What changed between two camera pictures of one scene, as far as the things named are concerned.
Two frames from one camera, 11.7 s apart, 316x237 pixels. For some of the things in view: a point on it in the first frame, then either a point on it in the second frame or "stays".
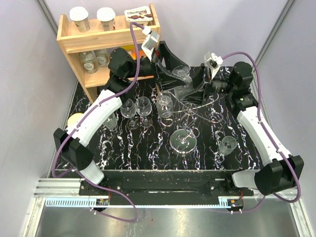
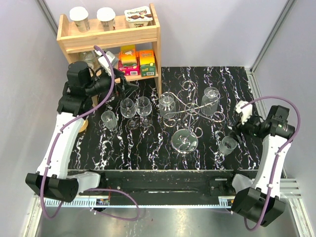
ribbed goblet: [227, 144] stays
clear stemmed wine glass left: [128, 110] stays
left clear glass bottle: [89, 61] stays
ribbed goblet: [184, 90] to [210, 101]
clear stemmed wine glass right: [144, 108] stays
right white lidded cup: [106, 15] stays
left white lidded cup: [79, 15] stays
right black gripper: [198, 81] to [242, 128]
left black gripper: [166, 80] to [126, 89]
